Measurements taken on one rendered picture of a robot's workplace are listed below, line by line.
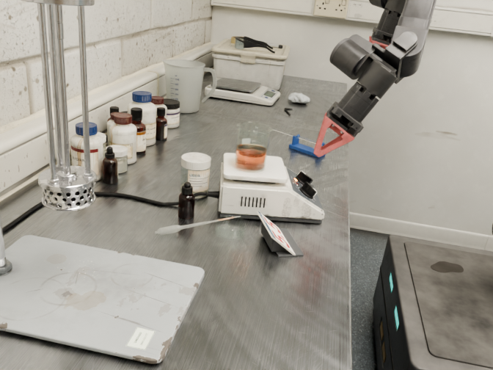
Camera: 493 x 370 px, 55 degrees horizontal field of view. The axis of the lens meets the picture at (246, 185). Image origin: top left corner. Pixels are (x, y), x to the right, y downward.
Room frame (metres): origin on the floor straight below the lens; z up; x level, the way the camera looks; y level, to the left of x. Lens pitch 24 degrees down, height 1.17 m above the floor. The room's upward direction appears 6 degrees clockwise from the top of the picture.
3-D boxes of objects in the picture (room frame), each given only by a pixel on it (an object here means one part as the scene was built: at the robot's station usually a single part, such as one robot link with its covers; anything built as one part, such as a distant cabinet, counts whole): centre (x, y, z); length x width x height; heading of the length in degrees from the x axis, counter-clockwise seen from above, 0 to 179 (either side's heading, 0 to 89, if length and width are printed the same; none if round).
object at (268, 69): (2.12, 0.03, 0.82); 0.37 x 0.31 x 0.14; 175
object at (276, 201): (0.86, -0.04, 0.79); 0.22 x 0.13 x 0.08; 94
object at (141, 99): (1.16, 0.28, 0.81); 0.07 x 0.07 x 0.13
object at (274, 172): (0.86, -0.01, 0.83); 0.12 x 0.12 x 0.01; 4
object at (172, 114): (1.33, 0.25, 0.79); 0.07 x 0.07 x 0.07
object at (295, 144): (1.23, -0.15, 0.77); 0.10 x 0.03 x 0.04; 53
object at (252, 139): (0.84, -0.01, 0.88); 0.07 x 0.06 x 0.08; 66
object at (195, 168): (0.89, 0.11, 0.79); 0.06 x 0.06 x 0.08
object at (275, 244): (0.72, -0.07, 0.77); 0.09 x 0.06 x 0.04; 17
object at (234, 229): (0.74, 0.02, 0.76); 0.06 x 0.06 x 0.02
